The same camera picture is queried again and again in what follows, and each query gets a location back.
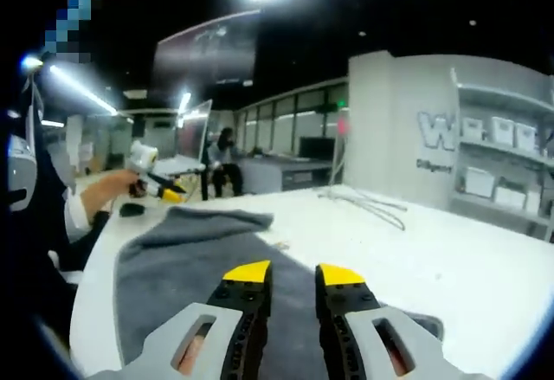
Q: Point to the small black monitor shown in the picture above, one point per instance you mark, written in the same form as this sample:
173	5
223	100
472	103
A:
317	148

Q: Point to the large hanging monitor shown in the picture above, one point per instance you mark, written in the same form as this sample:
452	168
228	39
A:
203	47

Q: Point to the person's left hand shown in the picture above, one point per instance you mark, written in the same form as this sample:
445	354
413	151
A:
117	185

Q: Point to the white chest-worn device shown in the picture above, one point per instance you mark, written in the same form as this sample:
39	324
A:
21	163

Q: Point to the white side desk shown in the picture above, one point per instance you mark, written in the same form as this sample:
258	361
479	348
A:
177	165

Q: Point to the person's dark clothed torso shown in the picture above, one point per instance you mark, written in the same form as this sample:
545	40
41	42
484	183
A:
39	267

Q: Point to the grey towel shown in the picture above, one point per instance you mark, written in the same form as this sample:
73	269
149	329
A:
182	267

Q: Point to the silver framed desk monitor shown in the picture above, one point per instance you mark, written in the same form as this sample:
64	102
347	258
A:
195	133

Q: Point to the ceiling light strip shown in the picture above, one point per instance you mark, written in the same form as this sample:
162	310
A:
84	91
184	103

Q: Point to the white office chair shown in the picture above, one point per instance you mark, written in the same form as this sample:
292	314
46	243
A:
65	274

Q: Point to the black computer mouse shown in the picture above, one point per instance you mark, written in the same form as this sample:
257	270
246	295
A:
132	210

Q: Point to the grey metal shelving unit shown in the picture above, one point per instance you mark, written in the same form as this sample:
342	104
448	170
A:
502	155

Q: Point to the pink tag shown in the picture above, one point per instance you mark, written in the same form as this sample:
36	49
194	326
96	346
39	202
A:
343	126

